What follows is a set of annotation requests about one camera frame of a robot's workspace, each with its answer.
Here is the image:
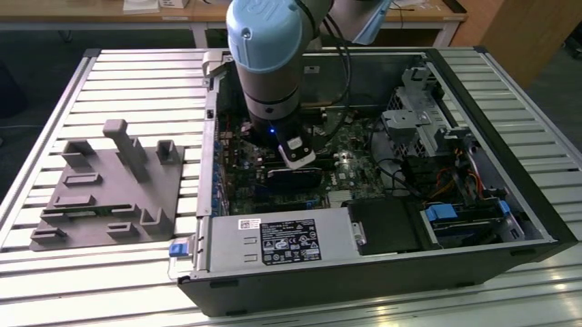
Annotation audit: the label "green motherboard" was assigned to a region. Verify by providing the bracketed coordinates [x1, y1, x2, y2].
[213, 112, 397, 217]

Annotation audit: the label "small silver heatsink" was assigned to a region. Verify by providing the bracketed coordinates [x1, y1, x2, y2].
[327, 190, 355, 204]

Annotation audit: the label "silver disk bay cage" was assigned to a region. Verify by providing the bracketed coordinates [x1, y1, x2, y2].
[381, 66, 464, 157]

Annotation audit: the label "silver power supply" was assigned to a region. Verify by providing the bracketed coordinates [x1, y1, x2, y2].
[193, 206, 365, 277]

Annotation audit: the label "grey parts rack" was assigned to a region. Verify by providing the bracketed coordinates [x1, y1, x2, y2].
[28, 119, 187, 253]

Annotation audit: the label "black plastic shroud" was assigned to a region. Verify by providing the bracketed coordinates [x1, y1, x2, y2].
[347, 198, 435, 256]

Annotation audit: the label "wooden desk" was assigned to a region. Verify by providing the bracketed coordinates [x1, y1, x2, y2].
[190, 0, 470, 48]
[0, 0, 195, 45]

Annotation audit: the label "blue case latch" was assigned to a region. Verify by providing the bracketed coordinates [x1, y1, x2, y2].
[169, 239, 191, 259]

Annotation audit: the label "black silver PC case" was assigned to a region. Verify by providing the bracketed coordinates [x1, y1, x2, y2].
[167, 46, 580, 317]

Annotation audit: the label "wooden cabinet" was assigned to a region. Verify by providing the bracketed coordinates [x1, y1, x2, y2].
[480, 0, 582, 89]

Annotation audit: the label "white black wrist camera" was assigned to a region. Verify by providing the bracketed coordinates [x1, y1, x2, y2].
[277, 135, 318, 170]

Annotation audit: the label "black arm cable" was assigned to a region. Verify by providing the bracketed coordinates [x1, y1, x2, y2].
[293, 0, 355, 137]

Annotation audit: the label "orange yellow power wires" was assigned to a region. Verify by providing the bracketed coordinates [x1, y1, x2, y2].
[431, 168, 486, 205]

